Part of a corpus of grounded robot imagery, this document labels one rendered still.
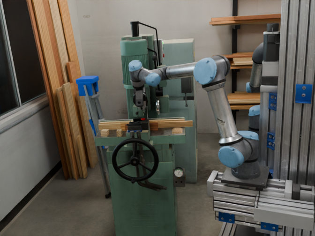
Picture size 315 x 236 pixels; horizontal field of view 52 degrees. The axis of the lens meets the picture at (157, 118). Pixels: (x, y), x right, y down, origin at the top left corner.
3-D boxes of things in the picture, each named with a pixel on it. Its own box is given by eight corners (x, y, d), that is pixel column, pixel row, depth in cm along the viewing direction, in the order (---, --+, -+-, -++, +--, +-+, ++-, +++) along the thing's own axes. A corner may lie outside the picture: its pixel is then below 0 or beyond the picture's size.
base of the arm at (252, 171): (262, 168, 177) (263, 151, 174) (258, 180, 164) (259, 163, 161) (234, 165, 183) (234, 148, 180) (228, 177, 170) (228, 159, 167)
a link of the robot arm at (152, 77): (166, 72, 181) (151, 65, 187) (153, 76, 173) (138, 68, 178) (163, 85, 185) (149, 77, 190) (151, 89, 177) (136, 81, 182)
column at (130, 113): (129, 133, 250) (120, 37, 228) (132, 124, 271) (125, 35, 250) (158, 132, 248) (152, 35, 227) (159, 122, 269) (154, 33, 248)
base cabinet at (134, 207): (116, 251, 241) (106, 164, 220) (128, 207, 296) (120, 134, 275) (177, 250, 237) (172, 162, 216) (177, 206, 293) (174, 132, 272)
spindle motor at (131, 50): (122, 90, 212) (117, 41, 203) (126, 84, 229) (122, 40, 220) (148, 89, 211) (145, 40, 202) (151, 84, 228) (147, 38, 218)
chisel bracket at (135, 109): (133, 119, 222) (132, 106, 219) (136, 113, 235) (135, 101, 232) (144, 118, 221) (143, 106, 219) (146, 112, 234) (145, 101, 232)
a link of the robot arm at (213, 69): (255, 158, 161) (224, 51, 156) (243, 170, 150) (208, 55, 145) (234, 160, 169) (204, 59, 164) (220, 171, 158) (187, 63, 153)
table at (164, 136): (91, 151, 208) (90, 143, 206) (101, 135, 237) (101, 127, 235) (186, 149, 203) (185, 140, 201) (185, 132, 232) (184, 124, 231)
